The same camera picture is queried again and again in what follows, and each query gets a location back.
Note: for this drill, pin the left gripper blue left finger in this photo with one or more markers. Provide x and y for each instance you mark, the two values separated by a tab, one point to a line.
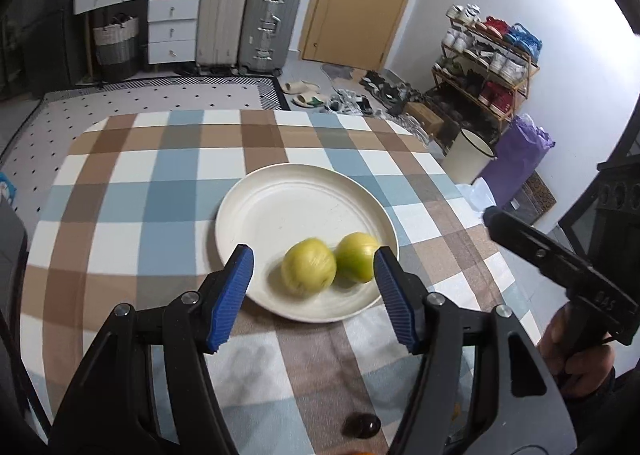
223	293

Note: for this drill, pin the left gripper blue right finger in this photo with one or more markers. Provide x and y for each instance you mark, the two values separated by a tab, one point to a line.
403	295

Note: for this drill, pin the green yellow guava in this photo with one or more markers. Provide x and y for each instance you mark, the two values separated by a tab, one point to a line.
354	257

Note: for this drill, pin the dark plum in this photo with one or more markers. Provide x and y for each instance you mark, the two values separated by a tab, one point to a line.
361	426

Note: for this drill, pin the person's right hand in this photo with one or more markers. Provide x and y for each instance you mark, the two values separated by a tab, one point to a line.
588	369

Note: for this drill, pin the cream round plate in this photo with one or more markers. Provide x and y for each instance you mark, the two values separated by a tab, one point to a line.
293	217

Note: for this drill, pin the checkered tablecloth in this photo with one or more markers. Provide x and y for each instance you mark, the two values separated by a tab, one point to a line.
182	282

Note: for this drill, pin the cream trash bin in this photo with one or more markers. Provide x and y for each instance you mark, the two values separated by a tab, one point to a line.
467	157

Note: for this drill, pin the cardboard box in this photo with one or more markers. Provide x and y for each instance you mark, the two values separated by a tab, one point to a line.
428	120

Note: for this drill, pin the purple bag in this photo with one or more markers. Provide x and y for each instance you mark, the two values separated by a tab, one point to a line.
518	153

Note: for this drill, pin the beige slippers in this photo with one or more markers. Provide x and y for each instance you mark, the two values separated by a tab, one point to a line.
304	94

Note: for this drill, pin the dotted floor rug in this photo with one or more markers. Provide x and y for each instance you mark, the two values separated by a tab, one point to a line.
60	116

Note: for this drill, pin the wooden shoe rack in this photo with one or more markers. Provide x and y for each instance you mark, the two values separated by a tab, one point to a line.
484	70

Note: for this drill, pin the silver aluminium suitcase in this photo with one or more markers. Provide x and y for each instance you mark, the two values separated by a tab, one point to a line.
266	34

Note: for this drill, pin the woven laundry basket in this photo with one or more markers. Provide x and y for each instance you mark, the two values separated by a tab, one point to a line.
117	48

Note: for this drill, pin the beige suitcase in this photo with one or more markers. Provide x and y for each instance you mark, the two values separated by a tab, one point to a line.
219	30

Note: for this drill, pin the white drawer desk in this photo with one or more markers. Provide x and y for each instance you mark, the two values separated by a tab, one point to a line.
170	26

